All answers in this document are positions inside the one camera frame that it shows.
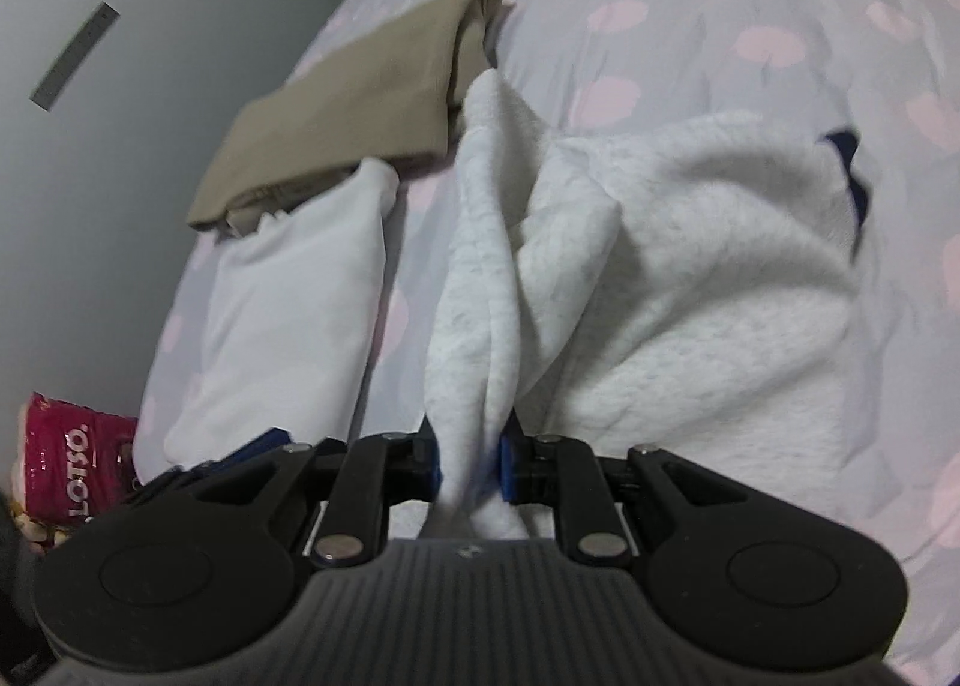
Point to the beige folded garment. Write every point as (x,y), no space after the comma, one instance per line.
(395,94)

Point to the light grey sweatshirt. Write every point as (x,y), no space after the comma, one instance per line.
(689,287)

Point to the grey wall plate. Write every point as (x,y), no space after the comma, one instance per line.
(72,56)

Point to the white garment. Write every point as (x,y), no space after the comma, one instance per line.
(291,323)

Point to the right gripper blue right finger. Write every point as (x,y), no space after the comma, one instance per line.
(564,475)

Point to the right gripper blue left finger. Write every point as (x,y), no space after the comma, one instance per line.
(378,472)

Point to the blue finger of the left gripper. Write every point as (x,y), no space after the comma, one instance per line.
(268,440)

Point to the red Lotso bag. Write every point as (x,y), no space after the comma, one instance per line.
(73,463)

